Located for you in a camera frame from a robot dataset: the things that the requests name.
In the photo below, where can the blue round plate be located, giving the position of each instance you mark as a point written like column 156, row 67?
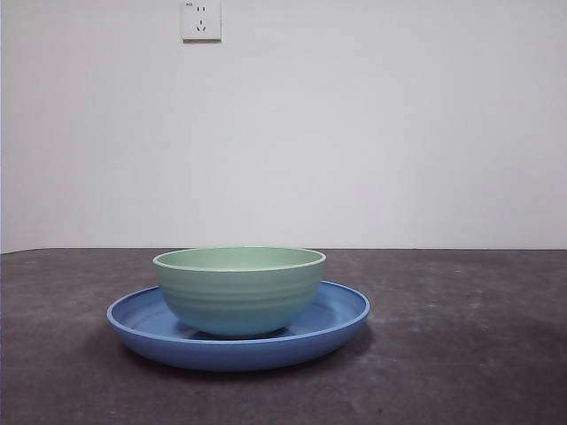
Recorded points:
column 239, row 354

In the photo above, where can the green ribbed bowl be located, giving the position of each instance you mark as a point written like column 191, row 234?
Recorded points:
column 239, row 296

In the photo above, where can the white wall socket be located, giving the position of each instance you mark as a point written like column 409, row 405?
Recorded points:
column 202, row 22

